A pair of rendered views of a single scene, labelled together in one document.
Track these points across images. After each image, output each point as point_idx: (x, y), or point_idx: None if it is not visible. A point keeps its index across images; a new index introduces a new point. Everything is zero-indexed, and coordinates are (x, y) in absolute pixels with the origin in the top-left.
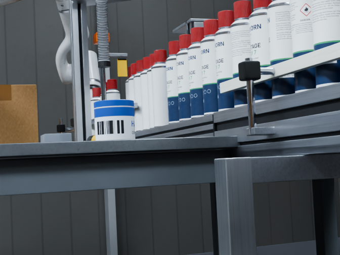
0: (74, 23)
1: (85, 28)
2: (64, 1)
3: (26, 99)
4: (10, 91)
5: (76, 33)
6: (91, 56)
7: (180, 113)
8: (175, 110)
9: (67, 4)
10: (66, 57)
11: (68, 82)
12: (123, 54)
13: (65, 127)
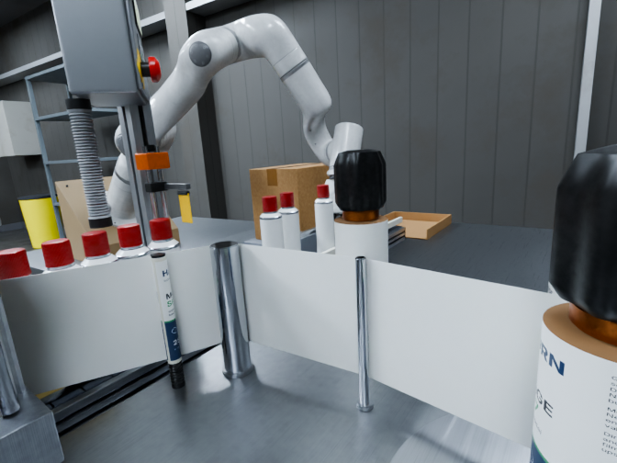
0: (124, 140)
1: (133, 146)
2: (274, 66)
3: (288, 186)
4: (276, 176)
5: (127, 154)
6: (344, 131)
7: None
8: None
9: (277, 69)
10: (320, 134)
11: (328, 165)
12: (181, 186)
13: None
